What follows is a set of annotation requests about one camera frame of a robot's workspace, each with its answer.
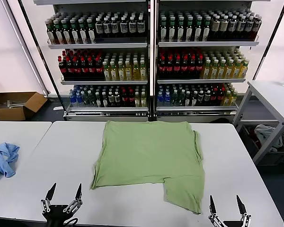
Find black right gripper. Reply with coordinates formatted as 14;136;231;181
208;194;252;227

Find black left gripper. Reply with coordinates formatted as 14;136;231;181
40;182;83;227

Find green polo shirt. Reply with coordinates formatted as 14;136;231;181
89;120;206;215

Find black storage crate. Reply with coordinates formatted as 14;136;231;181
236;124;284;164

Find crumpled light blue cloth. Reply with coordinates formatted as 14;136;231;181
0;141;21;180

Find grey cloth pile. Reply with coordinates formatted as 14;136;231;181
254;124;284;153

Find black floor object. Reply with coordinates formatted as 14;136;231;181
209;117;231;124

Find open brown cardboard box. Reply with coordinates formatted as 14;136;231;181
0;79;48;121

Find silver metal part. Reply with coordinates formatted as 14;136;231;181
0;100;27;108

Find cola bottle red cap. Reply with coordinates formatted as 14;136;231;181
216;87;224;106
210;87;218;106
188;55;196;79
181;55;189;79
166;55;174;79
195;55;204;79
127;87;135;107
80;55;89;80
58;55;67;80
121;87;129;107
65;55;74;80
73;55;82;80
95;55;104;80
173;55;182;79
88;55;97;80
158;55;167;79

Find white side table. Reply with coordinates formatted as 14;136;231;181
231;79;284;166

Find grey metal beverage shelf unit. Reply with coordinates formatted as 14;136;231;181
33;0;150;122
154;0;261;122

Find dark tea bottle green cap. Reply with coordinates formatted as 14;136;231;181
185;15;195;43
177;16;186;43
70;18;80;44
53;19;63;45
203;15;212;42
194;15;204;42
78;18;88;44
160;16;169;43
62;18;71;44
168;16;177;43
45;19;55;45
87;17;96;44

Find beige label bottle white cap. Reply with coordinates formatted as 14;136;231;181
211;15;221;40
220;14;229;40

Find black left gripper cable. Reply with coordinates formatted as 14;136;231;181
62;217;79;225

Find black frame pole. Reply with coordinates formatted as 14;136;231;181
17;0;67;117
252;0;284;79

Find grey window frame bar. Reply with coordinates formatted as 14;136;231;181
0;0;49;96

